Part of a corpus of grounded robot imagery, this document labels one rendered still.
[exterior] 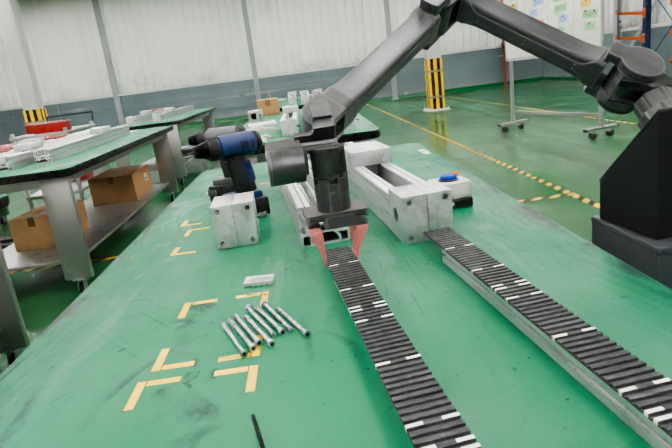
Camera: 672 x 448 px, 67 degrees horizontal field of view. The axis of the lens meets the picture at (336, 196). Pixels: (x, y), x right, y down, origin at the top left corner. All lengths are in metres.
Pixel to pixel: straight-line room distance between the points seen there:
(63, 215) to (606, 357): 3.06
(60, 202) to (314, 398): 2.84
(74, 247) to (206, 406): 2.80
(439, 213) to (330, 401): 0.51
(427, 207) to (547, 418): 0.52
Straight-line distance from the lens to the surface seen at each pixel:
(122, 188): 4.82
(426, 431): 0.48
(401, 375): 0.55
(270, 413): 0.59
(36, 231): 3.84
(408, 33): 1.01
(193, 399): 0.64
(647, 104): 1.07
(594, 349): 0.60
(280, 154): 0.80
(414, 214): 0.98
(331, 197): 0.81
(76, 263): 3.40
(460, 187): 1.19
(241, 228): 1.11
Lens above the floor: 1.12
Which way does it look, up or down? 14 degrees down
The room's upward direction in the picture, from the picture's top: 7 degrees counter-clockwise
